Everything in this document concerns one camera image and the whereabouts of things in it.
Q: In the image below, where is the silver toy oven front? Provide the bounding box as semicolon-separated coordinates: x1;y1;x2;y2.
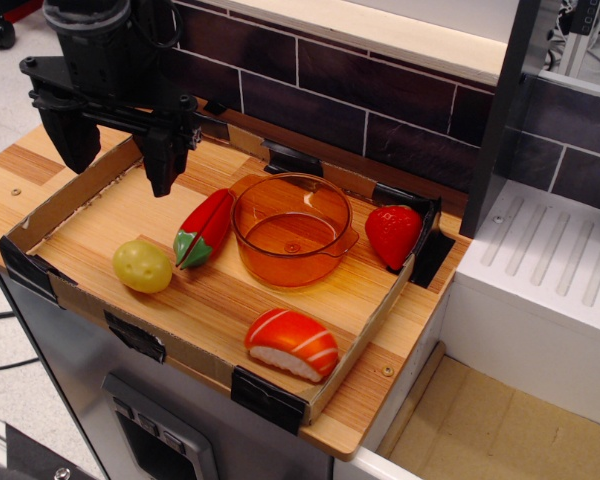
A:
0;272;334;479

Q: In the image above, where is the transparent orange plastic pot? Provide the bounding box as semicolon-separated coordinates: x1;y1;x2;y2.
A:
230;173;359;288

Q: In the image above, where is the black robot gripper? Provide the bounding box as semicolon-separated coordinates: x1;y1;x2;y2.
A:
20;1;200;197

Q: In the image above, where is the salmon nigiri sushi toy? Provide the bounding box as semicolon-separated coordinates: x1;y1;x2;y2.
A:
244;308;339;383

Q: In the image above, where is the white toy sink drainboard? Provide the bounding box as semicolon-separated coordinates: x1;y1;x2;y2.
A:
441;182;600;424

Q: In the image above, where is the red chili pepper toy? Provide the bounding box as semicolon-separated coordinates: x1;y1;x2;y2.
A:
173;189;234;269

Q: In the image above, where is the red strawberry toy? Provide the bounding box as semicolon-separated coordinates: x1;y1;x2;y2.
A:
365;205;423;270

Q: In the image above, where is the black caster wheel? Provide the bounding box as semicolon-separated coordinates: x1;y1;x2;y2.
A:
0;16;16;50

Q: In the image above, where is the cardboard fence with black tape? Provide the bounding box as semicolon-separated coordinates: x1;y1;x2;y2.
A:
0;139;467;432

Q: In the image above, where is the dark grey vertical post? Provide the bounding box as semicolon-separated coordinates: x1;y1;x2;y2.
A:
460;0;560;238

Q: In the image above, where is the yellow potato toy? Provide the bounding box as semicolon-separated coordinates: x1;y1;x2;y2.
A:
112;240;172;294

